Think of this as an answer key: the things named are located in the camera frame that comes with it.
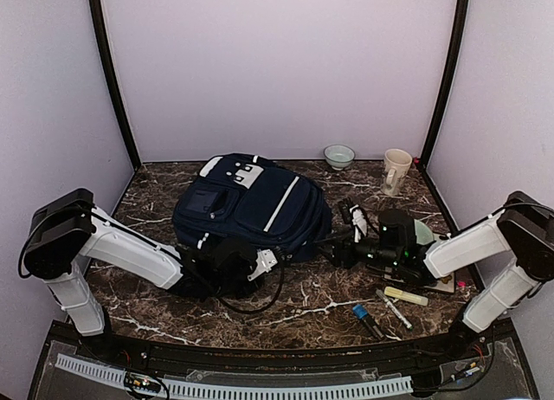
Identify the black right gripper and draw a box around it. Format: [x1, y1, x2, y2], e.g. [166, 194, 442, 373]
[313, 227, 402, 270]

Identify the navy blue student backpack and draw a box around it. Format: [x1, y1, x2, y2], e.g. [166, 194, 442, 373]
[172, 153, 332, 261]

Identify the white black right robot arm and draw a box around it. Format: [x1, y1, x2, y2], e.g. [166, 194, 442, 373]
[327, 191, 553, 360]

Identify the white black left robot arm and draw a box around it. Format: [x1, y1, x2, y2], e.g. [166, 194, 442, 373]
[17, 188, 263, 362]

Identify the celadon bowl on plate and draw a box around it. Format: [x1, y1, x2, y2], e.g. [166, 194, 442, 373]
[414, 219, 435, 246]

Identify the yellow highlighter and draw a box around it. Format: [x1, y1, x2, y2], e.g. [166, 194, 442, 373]
[384, 287, 428, 306]

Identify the white marker pen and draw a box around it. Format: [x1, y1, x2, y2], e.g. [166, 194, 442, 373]
[376, 289, 413, 330]

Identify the square floral plate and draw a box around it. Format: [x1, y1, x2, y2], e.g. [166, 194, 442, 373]
[426, 273, 456, 294]

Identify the black marker blue cap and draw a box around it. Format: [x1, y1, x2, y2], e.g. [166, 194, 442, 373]
[352, 304, 385, 340]

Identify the cream ceramic mug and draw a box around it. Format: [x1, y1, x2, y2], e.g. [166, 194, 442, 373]
[381, 149, 413, 197]

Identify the celadon bowl at back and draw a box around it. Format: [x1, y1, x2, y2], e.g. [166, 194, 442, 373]
[324, 145, 356, 171]

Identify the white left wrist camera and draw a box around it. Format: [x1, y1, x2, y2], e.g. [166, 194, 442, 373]
[248, 249, 279, 281]

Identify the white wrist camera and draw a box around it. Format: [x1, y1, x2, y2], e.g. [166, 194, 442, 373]
[338, 198, 369, 243]
[248, 249, 279, 281]

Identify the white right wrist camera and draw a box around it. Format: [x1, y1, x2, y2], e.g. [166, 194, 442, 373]
[338, 198, 369, 243]

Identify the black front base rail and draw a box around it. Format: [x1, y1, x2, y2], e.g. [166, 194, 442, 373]
[47, 319, 520, 379]

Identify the grey slotted cable duct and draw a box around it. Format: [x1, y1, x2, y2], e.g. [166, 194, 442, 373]
[54, 354, 413, 399]

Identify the black right frame post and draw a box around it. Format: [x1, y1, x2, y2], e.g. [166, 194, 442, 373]
[419, 0, 469, 168]

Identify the black frame post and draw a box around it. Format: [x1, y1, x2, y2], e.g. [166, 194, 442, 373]
[88, 0, 142, 171]
[419, 0, 469, 168]

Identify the black left frame post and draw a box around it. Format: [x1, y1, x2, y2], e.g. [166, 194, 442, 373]
[88, 0, 142, 171]

